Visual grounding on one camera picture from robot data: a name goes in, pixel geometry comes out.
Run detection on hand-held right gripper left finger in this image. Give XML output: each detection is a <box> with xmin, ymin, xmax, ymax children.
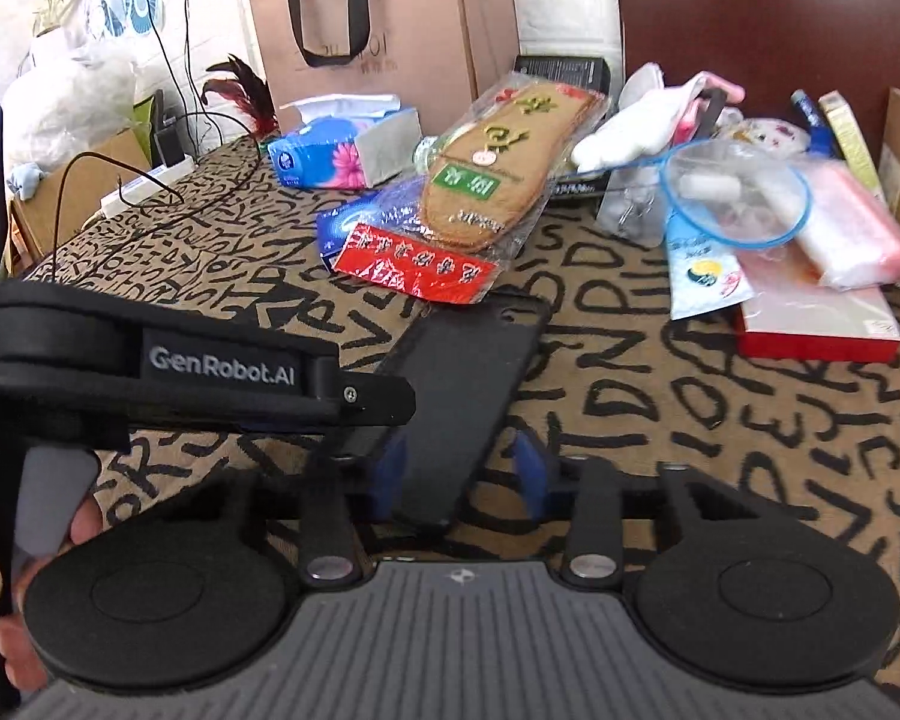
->
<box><xmin>156</xmin><ymin>435</ymin><xmax>413</xmax><ymax>590</ymax></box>

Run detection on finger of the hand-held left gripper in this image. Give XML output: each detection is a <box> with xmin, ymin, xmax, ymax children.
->
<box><xmin>310</xmin><ymin>366</ymin><xmax>419</xmax><ymax>460</ymax></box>

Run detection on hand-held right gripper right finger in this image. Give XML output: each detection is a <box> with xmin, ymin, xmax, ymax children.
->
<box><xmin>514</xmin><ymin>427</ymin><xmax>760</xmax><ymax>590</ymax></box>

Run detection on black phone case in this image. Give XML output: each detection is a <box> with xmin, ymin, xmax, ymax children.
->
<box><xmin>371</xmin><ymin>292</ymin><xmax>553</xmax><ymax>530</ymax></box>

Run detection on letter print desktop cover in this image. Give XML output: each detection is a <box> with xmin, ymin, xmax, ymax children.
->
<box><xmin>15</xmin><ymin>135</ymin><xmax>900</xmax><ymax>720</ymax></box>

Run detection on red packet in plastic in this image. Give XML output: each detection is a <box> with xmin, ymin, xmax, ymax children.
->
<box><xmin>334</xmin><ymin>221</ymin><xmax>500</xmax><ymax>309</ymax></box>

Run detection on plain cardboard carton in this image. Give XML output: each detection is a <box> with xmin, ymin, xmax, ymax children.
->
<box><xmin>11</xmin><ymin>127</ymin><xmax>155</xmax><ymax>257</ymax></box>

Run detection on blue plastic packet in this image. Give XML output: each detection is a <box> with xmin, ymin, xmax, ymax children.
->
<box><xmin>315</xmin><ymin>180</ymin><xmax>421</xmax><ymax>271</ymax></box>

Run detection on light blue cloth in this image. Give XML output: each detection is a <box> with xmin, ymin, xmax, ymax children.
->
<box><xmin>9</xmin><ymin>163</ymin><xmax>47</xmax><ymax>200</ymax></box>

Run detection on white power strip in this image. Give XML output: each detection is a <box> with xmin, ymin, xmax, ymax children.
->
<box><xmin>99</xmin><ymin>154</ymin><xmax>200</xmax><ymax>219</ymax></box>

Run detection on blue floral tissue pack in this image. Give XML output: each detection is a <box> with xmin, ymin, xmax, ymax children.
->
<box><xmin>266</xmin><ymin>94</ymin><xmax>425</xmax><ymax>193</ymax></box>

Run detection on black power adapter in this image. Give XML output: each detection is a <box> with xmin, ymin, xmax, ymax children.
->
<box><xmin>154</xmin><ymin>90</ymin><xmax>189</xmax><ymax>167</ymax></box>

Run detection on blue and white sachet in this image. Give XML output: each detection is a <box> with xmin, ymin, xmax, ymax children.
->
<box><xmin>664</xmin><ymin>232</ymin><xmax>755</xmax><ymax>320</ymax></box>

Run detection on white plastic bag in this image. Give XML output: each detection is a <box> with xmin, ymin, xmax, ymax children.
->
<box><xmin>0</xmin><ymin>37</ymin><xmax>140</xmax><ymax>174</ymax></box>

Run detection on brown insoles in plastic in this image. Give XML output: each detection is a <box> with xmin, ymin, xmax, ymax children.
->
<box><xmin>412</xmin><ymin>79</ymin><xmax>616</xmax><ymax>257</ymax></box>

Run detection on clear plastic bag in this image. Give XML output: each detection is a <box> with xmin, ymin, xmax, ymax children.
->
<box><xmin>596</xmin><ymin>161</ymin><xmax>669</xmax><ymax>249</ymax></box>

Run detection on black flat packet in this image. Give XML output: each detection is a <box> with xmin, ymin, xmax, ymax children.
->
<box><xmin>551</xmin><ymin>172</ymin><xmax>609</xmax><ymax>200</ymax></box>

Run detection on red flat box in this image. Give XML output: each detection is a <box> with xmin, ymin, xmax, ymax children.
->
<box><xmin>735</xmin><ymin>255</ymin><xmax>900</xmax><ymax>362</ymax></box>

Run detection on dark red feather duster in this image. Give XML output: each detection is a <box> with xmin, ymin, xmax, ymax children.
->
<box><xmin>199</xmin><ymin>52</ymin><xmax>283</xmax><ymax>140</ymax></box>

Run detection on small white roll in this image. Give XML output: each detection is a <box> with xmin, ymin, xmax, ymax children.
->
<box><xmin>679</xmin><ymin>172</ymin><xmax>744</xmax><ymax>204</ymax></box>

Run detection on white gloves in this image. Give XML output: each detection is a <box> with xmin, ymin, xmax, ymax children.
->
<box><xmin>570</xmin><ymin>64</ymin><xmax>710</xmax><ymax>174</ymax></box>

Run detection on small potted plant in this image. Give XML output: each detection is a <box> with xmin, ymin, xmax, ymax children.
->
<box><xmin>30</xmin><ymin>0</ymin><xmax>83</xmax><ymax>68</ymax></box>

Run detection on blue-rimmed hand net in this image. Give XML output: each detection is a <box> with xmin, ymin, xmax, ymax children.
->
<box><xmin>547</xmin><ymin>139</ymin><xmax>815</xmax><ymax>249</ymax></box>

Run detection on brown paper shopping bag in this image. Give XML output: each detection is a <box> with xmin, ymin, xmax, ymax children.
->
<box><xmin>249</xmin><ymin>0</ymin><xmax>523</xmax><ymax>118</ymax></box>

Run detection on black box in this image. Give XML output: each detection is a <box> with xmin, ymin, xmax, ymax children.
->
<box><xmin>514</xmin><ymin>54</ymin><xmax>613</xmax><ymax>99</ymax></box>

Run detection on clear zip bags pack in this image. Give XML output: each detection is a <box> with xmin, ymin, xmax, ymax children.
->
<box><xmin>791</xmin><ymin>154</ymin><xmax>900</xmax><ymax>290</ymax></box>

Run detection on white patterned cloth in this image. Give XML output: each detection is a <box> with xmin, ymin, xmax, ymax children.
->
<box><xmin>727</xmin><ymin>116</ymin><xmax>812</xmax><ymax>155</ymax></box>

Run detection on pink gloves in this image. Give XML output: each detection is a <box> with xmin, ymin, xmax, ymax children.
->
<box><xmin>675</xmin><ymin>71</ymin><xmax>748</xmax><ymax>143</ymax></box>

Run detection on blue tube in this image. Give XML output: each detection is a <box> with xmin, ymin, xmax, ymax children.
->
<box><xmin>790</xmin><ymin>88</ymin><xmax>833</xmax><ymax>152</ymax></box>

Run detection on slim green yellow box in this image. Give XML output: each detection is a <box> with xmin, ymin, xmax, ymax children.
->
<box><xmin>817</xmin><ymin>90</ymin><xmax>890</xmax><ymax>200</ymax></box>

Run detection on dark brown wooden headboard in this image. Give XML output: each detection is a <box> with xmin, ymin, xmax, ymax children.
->
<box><xmin>615</xmin><ymin>0</ymin><xmax>900</xmax><ymax>130</ymax></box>

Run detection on black cable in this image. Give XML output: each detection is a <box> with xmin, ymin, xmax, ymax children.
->
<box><xmin>54</xmin><ymin>111</ymin><xmax>263</xmax><ymax>245</ymax></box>

